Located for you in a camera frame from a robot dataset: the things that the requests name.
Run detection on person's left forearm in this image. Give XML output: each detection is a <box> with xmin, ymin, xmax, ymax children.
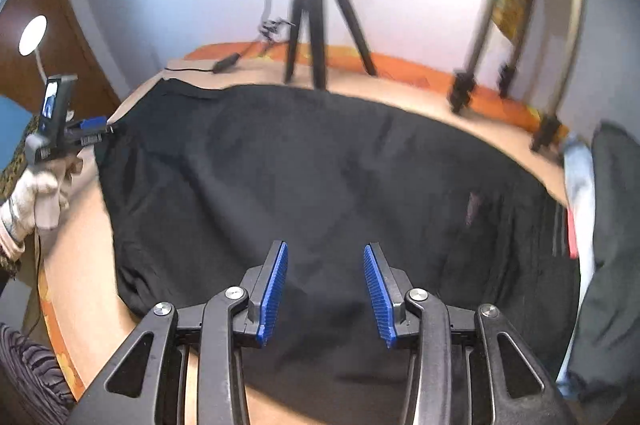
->
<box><xmin>0</xmin><ymin>225</ymin><xmax>26</xmax><ymax>278</ymax></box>

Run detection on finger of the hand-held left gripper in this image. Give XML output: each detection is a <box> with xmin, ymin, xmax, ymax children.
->
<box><xmin>70</xmin><ymin>117</ymin><xmax>117</xmax><ymax>147</ymax></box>

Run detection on black cable with controller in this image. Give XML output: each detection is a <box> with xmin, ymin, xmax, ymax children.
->
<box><xmin>167</xmin><ymin>0</ymin><xmax>296</xmax><ymax>75</ymax></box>

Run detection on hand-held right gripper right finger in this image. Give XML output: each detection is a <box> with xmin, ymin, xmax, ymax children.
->
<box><xmin>363</xmin><ymin>243</ymin><xmax>578</xmax><ymax>425</ymax></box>

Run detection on person's left hand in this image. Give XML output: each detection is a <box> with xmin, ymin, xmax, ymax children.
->
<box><xmin>0</xmin><ymin>155</ymin><xmax>83</xmax><ymax>246</ymax></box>

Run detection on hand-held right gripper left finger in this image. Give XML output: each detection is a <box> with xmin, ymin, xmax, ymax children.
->
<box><xmin>65</xmin><ymin>240</ymin><xmax>290</xmax><ymax>425</ymax></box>

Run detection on folded blue jeans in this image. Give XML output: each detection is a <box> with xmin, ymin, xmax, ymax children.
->
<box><xmin>555</xmin><ymin>135</ymin><xmax>598</xmax><ymax>401</ymax></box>

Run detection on pile of folded clothes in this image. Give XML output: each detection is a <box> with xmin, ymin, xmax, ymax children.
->
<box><xmin>567</xmin><ymin>122</ymin><xmax>640</xmax><ymax>416</ymax></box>

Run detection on black pants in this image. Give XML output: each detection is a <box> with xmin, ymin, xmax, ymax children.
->
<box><xmin>94</xmin><ymin>78</ymin><xmax>583</xmax><ymax>401</ymax></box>

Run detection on orange bed sheet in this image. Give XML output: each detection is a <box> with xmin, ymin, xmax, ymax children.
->
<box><xmin>37</xmin><ymin>42</ymin><xmax>571</xmax><ymax>401</ymax></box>

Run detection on dark striped cloth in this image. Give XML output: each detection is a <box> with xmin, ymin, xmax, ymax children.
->
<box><xmin>0</xmin><ymin>322</ymin><xmax>76</xmax><ymax>425</ymax></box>

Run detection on round white lamp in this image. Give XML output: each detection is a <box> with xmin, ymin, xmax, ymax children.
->
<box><xmin>17</xmin><ymin>15</ymin><xmax>48</xmax><ymax>78</ymax></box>

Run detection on small black tripod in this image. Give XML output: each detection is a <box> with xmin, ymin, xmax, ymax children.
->
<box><xmin>284</xmin><ymin>0</ymin><xmax>378</xmax><ymax>91</ymax></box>

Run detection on large grey tripod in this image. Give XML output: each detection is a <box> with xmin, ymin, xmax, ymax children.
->
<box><xmin>447</xmin><ymin>0</ymin><xmax>588</xmax><ymax>151</ymax></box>

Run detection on brown wooden wardrobe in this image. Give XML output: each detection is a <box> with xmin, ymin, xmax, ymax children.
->
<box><xmin>0</xmin><ymin>0</ymin><xmax>121</xmax><ymax>121</ymax></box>

